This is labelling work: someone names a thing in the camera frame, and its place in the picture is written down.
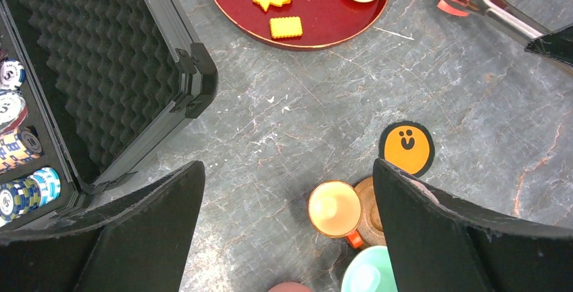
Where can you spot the pink strawberry cake slice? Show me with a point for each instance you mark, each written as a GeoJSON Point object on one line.
{"type": "Point", "coordinates": [453, 7]}

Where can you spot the brown saucer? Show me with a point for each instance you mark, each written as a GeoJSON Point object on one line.
{"type": "Point", "coordinates": [370, 226]}

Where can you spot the orange square cracker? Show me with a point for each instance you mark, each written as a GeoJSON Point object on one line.
{"type": "Point", "coordinates": [285, 27]}

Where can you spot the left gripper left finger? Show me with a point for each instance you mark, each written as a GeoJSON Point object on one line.
{"type": "Point", "coordinates": [139, 242]}

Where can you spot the orange smiley coaster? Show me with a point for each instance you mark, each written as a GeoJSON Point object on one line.
{"type": "Point", "coordinates": [407, 145]}

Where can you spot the black open case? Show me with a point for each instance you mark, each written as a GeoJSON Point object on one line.
{"type": "Point", "coordinates": [89, 89]}

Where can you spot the small orange cup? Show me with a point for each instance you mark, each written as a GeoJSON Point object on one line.
{"type": "Point", "coordinates": [335, 211]}

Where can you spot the red round tray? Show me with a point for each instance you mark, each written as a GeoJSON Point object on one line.
{"type": "Point", "coordinates": [325, 23]}

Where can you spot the mint green cup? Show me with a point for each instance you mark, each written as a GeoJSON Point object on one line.
{"type": "Point", "coordinates": [370, 271]}

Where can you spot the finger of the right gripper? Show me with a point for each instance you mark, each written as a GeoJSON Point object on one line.
{"type": "Point", "coordinates": [556, 45]}

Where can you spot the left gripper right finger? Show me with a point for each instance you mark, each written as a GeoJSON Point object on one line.
{"type": "Point", "coordinates": [441, 242]}

